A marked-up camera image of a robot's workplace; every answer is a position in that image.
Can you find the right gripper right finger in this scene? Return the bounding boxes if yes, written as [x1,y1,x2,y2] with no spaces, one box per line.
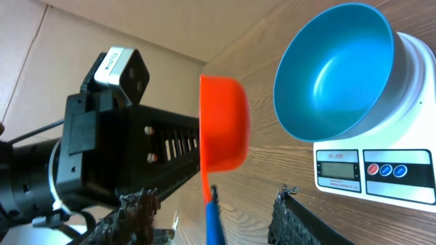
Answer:
[267,185,352,245]

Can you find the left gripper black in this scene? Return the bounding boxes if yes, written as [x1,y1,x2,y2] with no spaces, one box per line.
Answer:
[56,53,200,208]

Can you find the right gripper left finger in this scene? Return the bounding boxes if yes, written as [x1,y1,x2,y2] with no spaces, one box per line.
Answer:
[82,189,160,245]

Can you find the orange scoop blue handle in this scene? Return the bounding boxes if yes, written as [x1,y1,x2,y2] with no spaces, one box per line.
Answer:
[199,74,250,244]

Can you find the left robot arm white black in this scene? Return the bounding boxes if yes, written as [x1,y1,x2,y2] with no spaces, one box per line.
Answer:
[1,50,200,231]

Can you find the white digital kitchen scale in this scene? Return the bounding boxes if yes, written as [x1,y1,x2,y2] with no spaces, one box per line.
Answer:
[313,33,435,212]

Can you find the blue metal bowl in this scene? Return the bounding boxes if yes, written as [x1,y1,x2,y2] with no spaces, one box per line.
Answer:
[273,3,411,142]

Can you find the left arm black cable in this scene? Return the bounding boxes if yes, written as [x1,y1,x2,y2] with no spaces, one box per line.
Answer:
[6,118,65,146]

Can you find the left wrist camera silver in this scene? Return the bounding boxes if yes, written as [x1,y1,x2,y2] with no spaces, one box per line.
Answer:
[93,46,150,105]

